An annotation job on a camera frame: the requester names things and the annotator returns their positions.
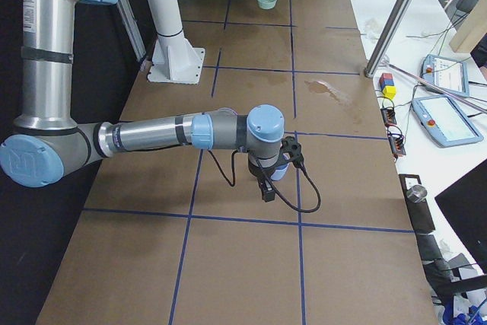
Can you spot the blue plastic cup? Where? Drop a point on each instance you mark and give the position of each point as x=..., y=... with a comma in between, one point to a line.
x=279, y=172

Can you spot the aluminium frame post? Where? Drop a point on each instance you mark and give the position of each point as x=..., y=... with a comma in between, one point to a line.
x=391, y=26

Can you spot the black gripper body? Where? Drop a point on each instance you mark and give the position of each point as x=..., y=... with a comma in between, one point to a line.
x=257, y=170

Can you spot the far teach pendant tablet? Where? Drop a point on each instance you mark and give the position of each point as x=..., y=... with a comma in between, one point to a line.
x=446, y=73

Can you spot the small metal cup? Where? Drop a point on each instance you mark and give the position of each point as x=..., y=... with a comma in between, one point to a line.
x=416, y=193

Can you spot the black monitor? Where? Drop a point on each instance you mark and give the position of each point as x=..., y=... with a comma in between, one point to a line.
x=463, y=204

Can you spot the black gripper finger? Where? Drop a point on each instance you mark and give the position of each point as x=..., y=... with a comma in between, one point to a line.
x=267, y=190

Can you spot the crumpled white tissue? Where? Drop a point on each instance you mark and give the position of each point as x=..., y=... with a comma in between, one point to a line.
x=372, y=29

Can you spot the red blue yellow blocks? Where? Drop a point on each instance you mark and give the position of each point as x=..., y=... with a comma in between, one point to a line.
x=387, y=86

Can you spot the black power strip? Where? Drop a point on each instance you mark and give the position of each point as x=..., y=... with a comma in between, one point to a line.
x=395, y=135

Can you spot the wooden board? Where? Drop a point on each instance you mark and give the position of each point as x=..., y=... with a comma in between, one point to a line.
x=471, y=31

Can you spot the teach pendant tablet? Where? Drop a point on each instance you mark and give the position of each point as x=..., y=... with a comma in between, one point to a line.
x=446, y=73
x=445, y=122

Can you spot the near teach pendant tablet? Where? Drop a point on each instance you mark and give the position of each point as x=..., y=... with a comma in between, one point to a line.
x=445, y=122

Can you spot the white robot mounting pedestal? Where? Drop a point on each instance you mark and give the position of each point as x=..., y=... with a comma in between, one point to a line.
x=174, y=59

